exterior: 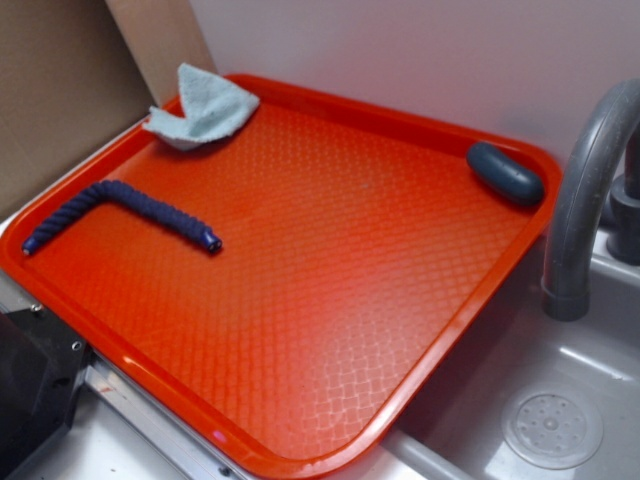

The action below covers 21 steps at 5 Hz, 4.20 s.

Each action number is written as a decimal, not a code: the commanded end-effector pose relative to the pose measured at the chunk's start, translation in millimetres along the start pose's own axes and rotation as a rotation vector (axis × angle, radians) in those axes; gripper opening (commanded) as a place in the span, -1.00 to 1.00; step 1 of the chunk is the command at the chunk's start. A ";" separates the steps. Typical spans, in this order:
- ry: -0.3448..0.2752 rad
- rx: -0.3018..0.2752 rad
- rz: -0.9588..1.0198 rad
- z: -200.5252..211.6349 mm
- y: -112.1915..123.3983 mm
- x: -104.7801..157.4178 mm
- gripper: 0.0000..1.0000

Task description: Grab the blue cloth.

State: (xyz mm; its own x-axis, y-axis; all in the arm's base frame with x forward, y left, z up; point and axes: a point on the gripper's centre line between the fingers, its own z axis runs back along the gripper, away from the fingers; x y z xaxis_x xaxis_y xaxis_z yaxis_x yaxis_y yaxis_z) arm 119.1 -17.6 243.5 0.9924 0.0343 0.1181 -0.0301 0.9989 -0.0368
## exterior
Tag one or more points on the light blue cloth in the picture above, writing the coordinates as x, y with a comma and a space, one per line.
214, 109

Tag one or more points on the grey curved faucet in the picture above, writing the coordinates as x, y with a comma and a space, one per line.
603, 169

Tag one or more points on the black metal block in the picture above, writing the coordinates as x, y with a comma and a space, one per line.
43, 363

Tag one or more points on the orange plastic tray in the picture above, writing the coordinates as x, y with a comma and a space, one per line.
285, 292

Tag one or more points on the dark grey oval soap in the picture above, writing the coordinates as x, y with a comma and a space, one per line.
505, 176

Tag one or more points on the round sink drain cover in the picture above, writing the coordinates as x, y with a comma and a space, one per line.
552, 426

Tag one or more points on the grey plastic sink basin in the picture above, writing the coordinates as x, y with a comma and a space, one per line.
452, 428

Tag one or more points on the silver aluminium rail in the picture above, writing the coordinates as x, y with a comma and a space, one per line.
119, 432

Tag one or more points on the brown cardboard panel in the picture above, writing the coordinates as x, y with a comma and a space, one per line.
74, 74

